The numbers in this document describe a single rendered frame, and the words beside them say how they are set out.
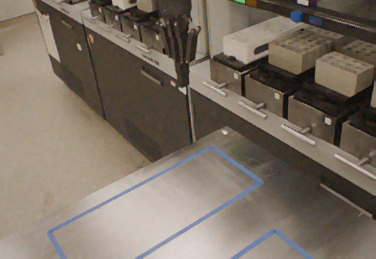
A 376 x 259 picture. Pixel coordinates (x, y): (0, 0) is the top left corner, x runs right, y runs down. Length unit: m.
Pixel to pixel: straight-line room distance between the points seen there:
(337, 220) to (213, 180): 0.22
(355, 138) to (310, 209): 0.27
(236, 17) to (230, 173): 0.61
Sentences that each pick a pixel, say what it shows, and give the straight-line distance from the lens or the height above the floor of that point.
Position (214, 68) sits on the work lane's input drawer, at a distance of 1.20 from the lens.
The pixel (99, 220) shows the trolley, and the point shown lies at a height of 0.82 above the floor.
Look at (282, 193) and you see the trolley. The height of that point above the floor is 0.82.
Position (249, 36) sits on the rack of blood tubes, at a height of 0.86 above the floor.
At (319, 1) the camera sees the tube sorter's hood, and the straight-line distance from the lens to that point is 0.97.
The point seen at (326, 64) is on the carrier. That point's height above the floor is 0.88.
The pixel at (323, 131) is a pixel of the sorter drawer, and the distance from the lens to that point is 0.98.
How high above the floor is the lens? 1.32
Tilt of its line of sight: 33 degrees down
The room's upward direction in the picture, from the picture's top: 6 degrees counter-clockwise
